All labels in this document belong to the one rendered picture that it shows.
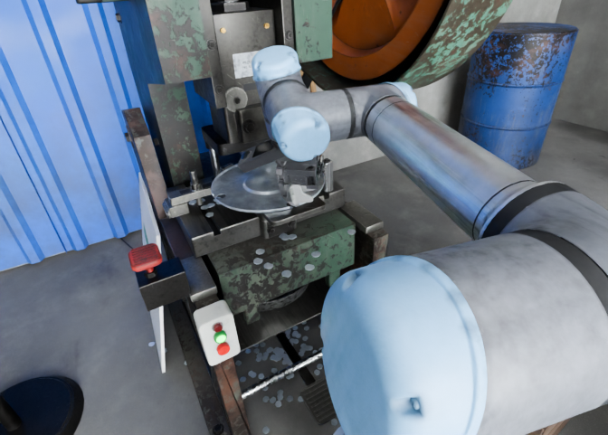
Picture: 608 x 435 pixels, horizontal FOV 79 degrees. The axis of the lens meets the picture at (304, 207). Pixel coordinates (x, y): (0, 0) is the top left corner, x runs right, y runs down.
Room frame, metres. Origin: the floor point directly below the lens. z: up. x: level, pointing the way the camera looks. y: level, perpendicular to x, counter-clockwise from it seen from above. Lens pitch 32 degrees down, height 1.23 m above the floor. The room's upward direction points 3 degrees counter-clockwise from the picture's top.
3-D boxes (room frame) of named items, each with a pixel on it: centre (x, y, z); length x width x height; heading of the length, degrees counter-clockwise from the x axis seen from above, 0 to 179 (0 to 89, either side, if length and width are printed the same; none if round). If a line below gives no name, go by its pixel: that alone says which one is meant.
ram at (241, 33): (0.92, 0.13, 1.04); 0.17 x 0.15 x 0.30; 27
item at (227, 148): (0.97, 0.15, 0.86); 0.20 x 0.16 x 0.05; 117
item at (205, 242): (0.96, 0.15, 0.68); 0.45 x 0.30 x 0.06; 117
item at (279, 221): (0.81, 0.06, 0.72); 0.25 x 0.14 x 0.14; 27
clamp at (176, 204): (0.88, 0.30, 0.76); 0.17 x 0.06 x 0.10; 117
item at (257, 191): (0.85, 0.09, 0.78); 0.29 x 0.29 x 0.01
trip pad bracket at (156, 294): (0.61, 0.32, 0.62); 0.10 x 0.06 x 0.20; 117
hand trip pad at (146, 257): (0.61, 0.33, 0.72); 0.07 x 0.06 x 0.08; 27
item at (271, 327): (0.97, 0.15, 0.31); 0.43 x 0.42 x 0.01; 117
